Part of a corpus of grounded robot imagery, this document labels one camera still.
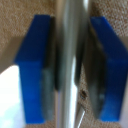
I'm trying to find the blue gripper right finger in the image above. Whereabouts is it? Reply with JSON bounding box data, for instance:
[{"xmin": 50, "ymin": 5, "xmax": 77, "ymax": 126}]
[{"xmin": 82, "ymin": 16, "xmax": 128, "ymax": 123}]

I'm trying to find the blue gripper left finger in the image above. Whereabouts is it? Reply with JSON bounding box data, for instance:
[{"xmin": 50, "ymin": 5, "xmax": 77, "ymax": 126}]
[{"xmin": 13, "ymin": 14, "xmax": 56, "ymax": 125}]

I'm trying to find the brown drawer with short handle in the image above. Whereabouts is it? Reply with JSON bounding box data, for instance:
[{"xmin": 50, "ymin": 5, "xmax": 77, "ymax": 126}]
[{"xmin": 0, "ymin": 0, "xmax": 128, "ymax": 128}]

